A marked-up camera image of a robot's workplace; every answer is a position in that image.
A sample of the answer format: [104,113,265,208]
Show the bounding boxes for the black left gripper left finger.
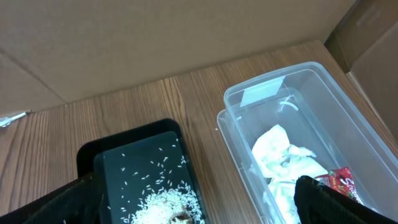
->
[1,173,103,224]

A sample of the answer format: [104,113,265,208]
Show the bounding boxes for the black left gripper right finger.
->
[294,175,397,224]

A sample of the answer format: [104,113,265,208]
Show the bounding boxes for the red snack wrapper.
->
[315,167,363,205]

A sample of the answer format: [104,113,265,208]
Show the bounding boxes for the white napkin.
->
[252,124,327,223]

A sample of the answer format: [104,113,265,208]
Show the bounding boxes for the rice food scraps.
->
[103,142,205,224]

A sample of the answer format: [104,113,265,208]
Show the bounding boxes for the brown food chunk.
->
[169,212,193,224]

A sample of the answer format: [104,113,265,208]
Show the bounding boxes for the black tray bin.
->
[76,119,210,223]

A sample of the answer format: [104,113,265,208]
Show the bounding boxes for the clear plastic bin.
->
[217,62,397,223]

